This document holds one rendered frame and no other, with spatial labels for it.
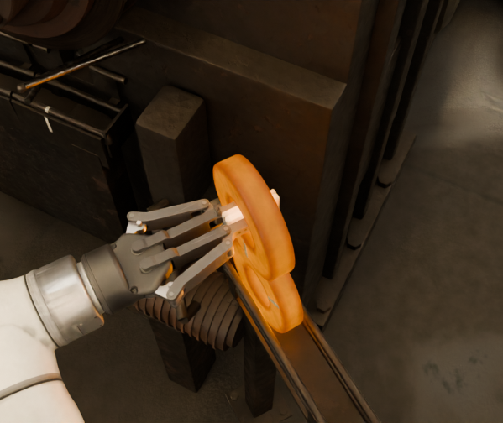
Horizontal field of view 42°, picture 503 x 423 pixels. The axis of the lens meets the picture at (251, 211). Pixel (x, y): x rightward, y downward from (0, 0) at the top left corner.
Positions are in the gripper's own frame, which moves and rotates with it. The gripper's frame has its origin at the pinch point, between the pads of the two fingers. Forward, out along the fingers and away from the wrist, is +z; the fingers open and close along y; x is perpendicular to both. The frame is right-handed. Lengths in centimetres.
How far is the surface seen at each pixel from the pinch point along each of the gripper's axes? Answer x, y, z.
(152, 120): -12.3, -28.5, -2.8
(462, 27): -98, -82, 121
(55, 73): -2.2, -35.0, -13.1
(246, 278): -24.1, -2.9, -0.4
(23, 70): -21, -58, -17
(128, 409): -91, -15, -30
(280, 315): -19.1, 6.6, 0.3
